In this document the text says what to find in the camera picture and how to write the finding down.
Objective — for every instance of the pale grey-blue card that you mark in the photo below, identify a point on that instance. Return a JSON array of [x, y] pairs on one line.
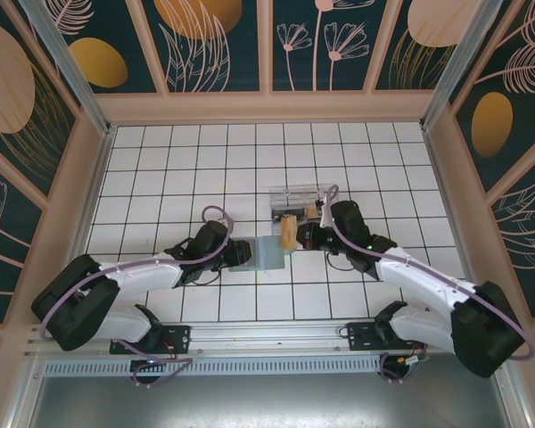
[[267, 254]]

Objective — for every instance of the clear acrylic card holder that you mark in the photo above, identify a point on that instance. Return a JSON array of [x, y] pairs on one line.
[[294, 195]]

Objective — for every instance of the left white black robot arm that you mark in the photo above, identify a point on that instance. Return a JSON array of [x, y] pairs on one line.
[[138, 273]]

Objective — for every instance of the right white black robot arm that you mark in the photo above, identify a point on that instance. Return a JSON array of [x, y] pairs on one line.
[[414, 276]]

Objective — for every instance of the black credit card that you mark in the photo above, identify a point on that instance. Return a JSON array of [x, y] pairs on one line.
[[285, 210]]

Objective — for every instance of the pale circle gold lines panel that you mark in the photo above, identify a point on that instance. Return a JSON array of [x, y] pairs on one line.
[[410, 67]]

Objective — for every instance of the grey metal sheet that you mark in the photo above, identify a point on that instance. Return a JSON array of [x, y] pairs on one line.
[[267, 403]]

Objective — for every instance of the dark panel with pink flower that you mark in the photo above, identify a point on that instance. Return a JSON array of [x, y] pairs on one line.
[[4, 249]]

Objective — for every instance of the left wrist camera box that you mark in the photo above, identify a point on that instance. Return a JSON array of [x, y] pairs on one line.
[[241, 254]]

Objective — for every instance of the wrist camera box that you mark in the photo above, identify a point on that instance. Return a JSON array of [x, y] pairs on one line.
[[241, 254], [310, 236]]

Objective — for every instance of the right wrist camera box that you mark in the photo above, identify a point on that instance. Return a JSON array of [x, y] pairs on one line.
[[310, 236]]

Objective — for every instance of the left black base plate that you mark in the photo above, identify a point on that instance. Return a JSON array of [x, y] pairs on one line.
[[178, 339]]

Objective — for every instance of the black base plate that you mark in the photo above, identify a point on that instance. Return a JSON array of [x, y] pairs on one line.
[[361, 336], [178, 339]]

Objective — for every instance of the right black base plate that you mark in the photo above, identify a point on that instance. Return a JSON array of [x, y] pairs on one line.
[[361, 336]]

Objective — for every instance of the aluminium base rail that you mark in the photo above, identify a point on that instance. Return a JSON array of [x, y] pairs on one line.
[[267, 336]]

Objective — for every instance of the pink flower wall panel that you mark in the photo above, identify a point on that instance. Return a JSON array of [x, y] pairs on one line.
[[294, 67]]

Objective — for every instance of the orange circle leaf wall panel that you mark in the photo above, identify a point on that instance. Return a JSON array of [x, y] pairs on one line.
[[249, 67]]

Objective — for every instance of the pink feather wall panel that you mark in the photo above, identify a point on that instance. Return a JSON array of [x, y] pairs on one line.
[[530, 249]]

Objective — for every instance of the gold oval feather wall panel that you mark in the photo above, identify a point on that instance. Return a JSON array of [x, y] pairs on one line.
[[517, 134]]

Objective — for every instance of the right aluminium corner post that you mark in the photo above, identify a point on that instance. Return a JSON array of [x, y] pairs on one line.
[[461, 67]]

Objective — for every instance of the aluminium corner post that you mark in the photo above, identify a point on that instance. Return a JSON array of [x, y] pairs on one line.
[[73, 71], [461, 67]]

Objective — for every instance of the left aluminium corner post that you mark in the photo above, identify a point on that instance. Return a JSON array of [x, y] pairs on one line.
[[73, 71]]

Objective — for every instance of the large pale circle wall panel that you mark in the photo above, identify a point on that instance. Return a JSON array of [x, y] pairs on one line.
[[9, 89]]

